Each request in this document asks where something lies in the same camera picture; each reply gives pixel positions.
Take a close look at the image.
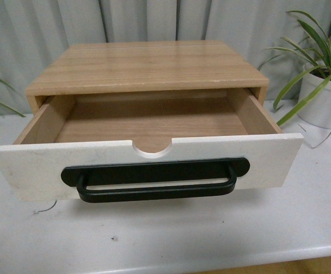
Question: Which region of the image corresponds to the white-front wooden drawer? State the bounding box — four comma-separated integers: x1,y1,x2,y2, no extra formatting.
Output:
0,88,303,201

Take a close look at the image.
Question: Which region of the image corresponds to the wooden drawer cabinet shell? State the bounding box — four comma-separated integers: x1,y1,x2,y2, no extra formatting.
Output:
25,41,269,111

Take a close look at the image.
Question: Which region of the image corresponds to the white plant pot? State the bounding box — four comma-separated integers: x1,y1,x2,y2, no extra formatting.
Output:
297,73,331,129

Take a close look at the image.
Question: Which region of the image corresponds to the grey-white curtain backdrop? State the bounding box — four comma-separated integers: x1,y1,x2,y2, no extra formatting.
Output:
0,1,331,110

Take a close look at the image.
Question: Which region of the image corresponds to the green striped spider plant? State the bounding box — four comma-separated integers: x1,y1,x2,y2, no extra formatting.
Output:
257,10,331,149

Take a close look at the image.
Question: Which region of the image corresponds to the black metal drawer handle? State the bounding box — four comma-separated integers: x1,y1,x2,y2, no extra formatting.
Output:
61,157,250,203

